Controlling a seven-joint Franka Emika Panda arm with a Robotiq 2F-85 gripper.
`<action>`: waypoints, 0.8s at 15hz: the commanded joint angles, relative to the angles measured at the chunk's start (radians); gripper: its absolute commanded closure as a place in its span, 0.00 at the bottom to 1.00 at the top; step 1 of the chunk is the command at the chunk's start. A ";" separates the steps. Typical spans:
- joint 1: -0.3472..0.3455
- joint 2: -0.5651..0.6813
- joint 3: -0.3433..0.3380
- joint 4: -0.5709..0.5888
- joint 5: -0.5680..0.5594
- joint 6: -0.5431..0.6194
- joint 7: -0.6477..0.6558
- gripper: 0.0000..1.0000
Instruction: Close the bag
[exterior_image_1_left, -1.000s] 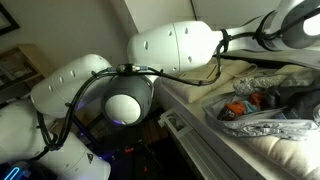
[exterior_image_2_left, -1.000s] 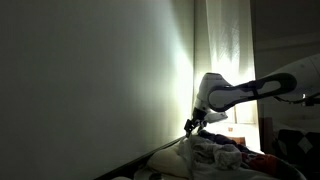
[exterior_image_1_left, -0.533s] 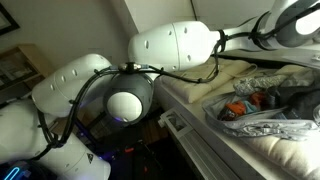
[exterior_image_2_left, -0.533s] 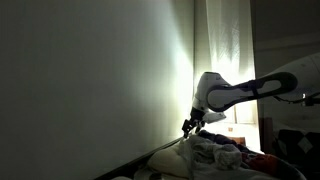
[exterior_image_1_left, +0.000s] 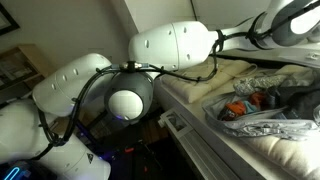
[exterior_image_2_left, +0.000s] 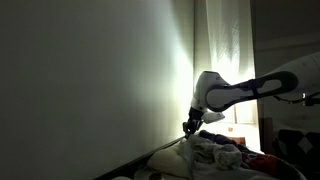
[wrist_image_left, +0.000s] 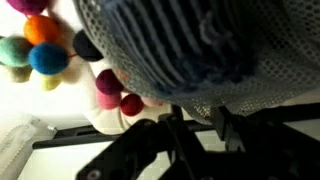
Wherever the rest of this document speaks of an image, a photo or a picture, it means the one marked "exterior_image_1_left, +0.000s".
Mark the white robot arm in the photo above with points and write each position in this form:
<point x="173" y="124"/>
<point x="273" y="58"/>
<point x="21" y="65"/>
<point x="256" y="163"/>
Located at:
<point x="36" y="133"/>

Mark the white quilted cushion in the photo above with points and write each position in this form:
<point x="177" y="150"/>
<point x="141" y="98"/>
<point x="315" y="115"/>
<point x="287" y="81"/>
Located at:
<point x="200" y="83"/>

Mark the clear plastic bag with clothes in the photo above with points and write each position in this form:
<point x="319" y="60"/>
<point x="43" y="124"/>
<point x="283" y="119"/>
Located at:
<point x="292" y="110"/>

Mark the dark picture frame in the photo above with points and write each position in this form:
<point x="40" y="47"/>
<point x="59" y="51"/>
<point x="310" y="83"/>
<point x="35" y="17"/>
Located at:
<point x="7" y="23"/>

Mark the grey fuzzy garment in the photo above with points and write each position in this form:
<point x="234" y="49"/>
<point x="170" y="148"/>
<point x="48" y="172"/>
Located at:
<point x="251" y="85"/>

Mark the orange garment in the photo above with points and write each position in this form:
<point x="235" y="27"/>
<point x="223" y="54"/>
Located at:
<point x="256" y="102"/>

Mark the wooden shelf unit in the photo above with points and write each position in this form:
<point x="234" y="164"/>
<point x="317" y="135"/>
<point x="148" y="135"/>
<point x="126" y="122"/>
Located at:
<point x="15" y="69"/>

